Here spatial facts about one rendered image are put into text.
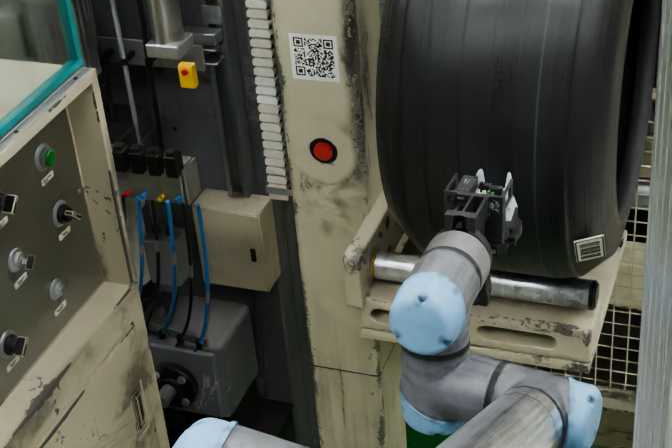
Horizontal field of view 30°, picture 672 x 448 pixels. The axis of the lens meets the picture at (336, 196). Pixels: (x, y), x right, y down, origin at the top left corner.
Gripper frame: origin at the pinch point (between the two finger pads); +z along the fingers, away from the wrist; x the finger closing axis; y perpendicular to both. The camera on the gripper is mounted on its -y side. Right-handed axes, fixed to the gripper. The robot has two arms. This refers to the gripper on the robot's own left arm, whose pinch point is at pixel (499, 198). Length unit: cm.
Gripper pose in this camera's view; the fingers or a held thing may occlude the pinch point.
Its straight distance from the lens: 161.1
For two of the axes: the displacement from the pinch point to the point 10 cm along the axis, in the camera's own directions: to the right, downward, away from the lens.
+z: 3.4, -4.2, 8.4
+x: -9.4, -1.2, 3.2
